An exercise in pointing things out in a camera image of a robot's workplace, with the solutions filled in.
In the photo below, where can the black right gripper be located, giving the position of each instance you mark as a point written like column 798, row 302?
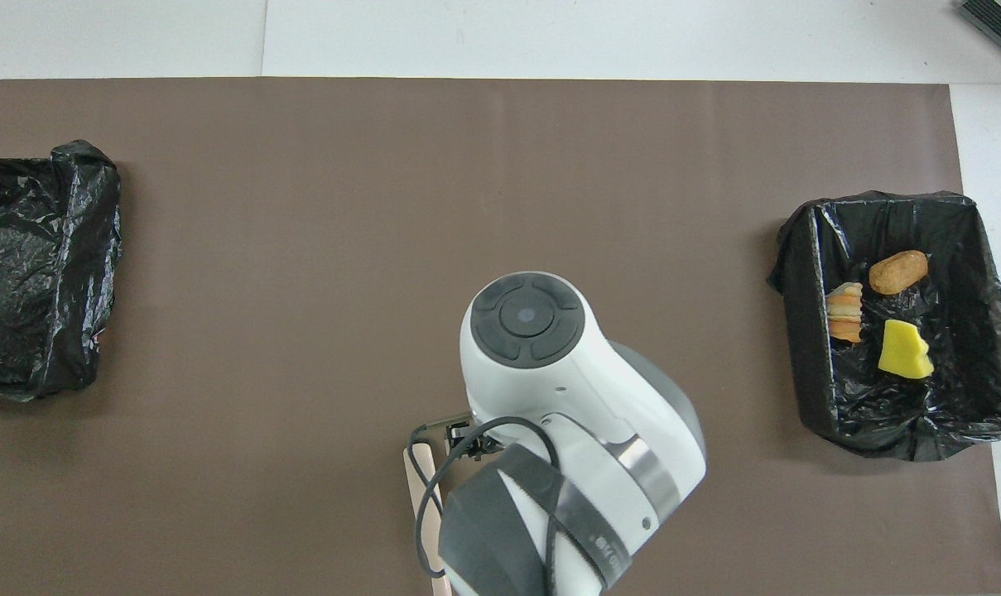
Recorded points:
column 467, row 437

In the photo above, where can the beige hand brush black bristles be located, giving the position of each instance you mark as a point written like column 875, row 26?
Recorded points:
column 418, row 488

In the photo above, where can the beige foam scrap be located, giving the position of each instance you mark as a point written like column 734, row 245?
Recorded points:
column 844, row 313

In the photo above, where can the yellow sponge piece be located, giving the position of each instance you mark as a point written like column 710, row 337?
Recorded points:
column 904, row 352

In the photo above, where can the brown bread-like trash piece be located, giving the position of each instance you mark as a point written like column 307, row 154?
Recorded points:
column 899, row 271

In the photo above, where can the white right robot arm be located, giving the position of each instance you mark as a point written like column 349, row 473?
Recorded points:
column 566, row 389

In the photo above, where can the black bag lined bin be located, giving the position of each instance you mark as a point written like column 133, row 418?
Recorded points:
column 36, row 248
column 964, row 240

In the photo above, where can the brown paper table mat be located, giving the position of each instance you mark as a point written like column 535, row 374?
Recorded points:
column 301, row 207

